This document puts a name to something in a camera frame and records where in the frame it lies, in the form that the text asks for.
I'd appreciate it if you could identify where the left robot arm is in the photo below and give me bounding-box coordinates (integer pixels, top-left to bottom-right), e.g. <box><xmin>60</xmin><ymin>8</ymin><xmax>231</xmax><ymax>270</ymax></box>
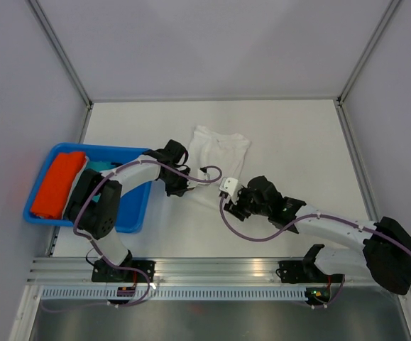
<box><xmin>64</xmin><ymin>140</ymin><xmax>190</xmax><ymax>281</ymax></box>

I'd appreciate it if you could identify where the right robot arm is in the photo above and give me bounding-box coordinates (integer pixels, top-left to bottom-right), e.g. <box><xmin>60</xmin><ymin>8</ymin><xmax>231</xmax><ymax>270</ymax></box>
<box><xmin>219</xmin><ymin>176</ymin><xmax>411</xmax><ymax>296</ymax></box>

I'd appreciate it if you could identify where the aluminium frame post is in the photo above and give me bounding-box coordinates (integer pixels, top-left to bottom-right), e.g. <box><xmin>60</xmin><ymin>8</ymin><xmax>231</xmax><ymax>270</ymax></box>
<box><xmin>336</xmin><ymin>0</ymin><xmax>403</xmax><ymax>107</ymax></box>
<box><xmin>26</xmin><ymin>0</ymin><xmax>93</xmax><ymax>109</ymax></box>

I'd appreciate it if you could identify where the aluminium mounting rail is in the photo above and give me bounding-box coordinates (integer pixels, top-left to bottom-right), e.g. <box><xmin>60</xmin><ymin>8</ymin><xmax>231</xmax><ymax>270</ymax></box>
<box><xmin>26</xmin><ymin>257</ymin><xmax>411</xmax><ymax>285</ymax></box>

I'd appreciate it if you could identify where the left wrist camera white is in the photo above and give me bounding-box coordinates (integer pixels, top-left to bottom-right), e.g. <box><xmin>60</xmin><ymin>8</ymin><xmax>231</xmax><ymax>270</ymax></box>
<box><xmin>195</xmin><ymin>167</ymin><xmax>212</xmax><ymax>185</ymax></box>

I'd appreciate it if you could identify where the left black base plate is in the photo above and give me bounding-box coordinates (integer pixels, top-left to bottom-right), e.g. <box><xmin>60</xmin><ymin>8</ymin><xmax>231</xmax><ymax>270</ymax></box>
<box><xmin>91</xmin><ymin>259</ymin><xmax>155</xmax><ymax>283</ymax></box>

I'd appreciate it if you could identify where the left aluminium frame post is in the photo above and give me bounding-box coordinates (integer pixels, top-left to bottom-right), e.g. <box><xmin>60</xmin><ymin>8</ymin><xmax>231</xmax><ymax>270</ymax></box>
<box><xmin>26</xmin><ymin>0</ymin><xmax>93</xmax><ymax>109</ymax></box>

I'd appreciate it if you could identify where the orange rolled t-shirt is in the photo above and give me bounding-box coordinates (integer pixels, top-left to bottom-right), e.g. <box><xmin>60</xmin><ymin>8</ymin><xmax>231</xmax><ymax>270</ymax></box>
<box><xmin>29</xmin><ymin>151</ymin><xmax>87</xmax><ymax>220</ymax></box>

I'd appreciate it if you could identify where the white t-shirt with robot print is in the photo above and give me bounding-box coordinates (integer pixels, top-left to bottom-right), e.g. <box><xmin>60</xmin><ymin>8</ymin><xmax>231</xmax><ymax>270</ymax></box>
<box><xmin>185</xmin><ymin>124</ymin><xmax>252</xmax><ymax>214</ymax></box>

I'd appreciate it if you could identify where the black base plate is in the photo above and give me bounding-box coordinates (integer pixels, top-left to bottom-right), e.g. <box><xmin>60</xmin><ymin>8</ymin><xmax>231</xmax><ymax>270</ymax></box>
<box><xmin>275</xmin><ymin>260</ymin><xmax>344</xmax><ymax>284</ymax></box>
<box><xmin>91</xmin><ymin>259</ymin><xmax>155</xmax><ymax>283</ymax></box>

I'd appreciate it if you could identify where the teal rolled t-shirt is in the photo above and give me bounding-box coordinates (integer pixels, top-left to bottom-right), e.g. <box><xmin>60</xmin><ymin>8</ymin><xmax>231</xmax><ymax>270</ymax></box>
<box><xmin>86</xmin><ymin>161</ymin><xmax>119</xmax><ymax>172</ymax></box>

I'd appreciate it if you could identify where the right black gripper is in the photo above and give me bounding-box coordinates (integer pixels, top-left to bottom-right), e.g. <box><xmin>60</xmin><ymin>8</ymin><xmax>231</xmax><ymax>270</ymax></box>
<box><xmin>223</xmin><ymin>185</ymin><xmax>270</xmax><ymax>222</ymax></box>

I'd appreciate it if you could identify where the right aluminium frame post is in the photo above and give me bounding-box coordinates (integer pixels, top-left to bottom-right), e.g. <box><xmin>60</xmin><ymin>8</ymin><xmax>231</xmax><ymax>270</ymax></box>
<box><xmin>336</xmin><ymin>0</ymin><xmax>403</xmax><ymax>107</ymax></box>

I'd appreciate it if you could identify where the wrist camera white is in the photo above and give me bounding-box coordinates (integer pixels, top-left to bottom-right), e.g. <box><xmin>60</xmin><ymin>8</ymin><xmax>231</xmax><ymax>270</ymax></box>
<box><xmin>195</xmin><ymin>167</ymin><xmax>212</xmax><ymax>185</ymax></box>
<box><xmin>219</xmin><ymin>177</ymin><xmax>243</xmax><ymax>203</ymax></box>

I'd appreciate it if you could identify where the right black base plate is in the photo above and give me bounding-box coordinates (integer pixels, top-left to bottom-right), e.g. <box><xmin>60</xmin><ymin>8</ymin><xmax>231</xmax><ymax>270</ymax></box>
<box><xmin>275</xmin><ymin>260</ymin><xmax>344</xmax><ymax>284</ymax></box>

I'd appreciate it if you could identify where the white slotted cable duct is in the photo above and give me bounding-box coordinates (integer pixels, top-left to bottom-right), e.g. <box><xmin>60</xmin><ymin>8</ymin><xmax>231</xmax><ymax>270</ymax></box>
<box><xmin>41</xmin><ymin>286</ymin><xmax>307</xmax><ymax>301</ymax></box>

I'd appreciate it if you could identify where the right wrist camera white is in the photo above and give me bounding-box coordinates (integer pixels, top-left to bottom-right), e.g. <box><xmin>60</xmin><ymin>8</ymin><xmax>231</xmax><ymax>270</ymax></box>
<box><xmin>219</xmin><ymin>177</ymin><xmax>243</xmax><ymax>203</ymax></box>

